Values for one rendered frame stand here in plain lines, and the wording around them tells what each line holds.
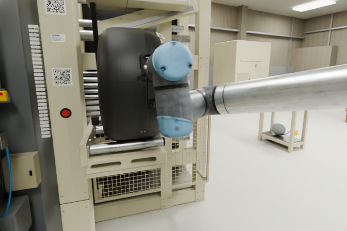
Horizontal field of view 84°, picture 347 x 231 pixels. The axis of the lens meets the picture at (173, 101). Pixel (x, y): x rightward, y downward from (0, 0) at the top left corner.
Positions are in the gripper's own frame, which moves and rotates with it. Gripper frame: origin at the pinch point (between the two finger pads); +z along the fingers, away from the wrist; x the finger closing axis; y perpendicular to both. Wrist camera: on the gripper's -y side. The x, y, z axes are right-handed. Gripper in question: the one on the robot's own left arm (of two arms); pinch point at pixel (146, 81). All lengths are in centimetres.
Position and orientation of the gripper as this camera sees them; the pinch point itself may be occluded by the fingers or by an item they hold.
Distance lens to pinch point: 70.8
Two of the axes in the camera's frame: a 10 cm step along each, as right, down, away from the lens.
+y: -0.3, -10.0, -0.6
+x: -9.6, 0.5, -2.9
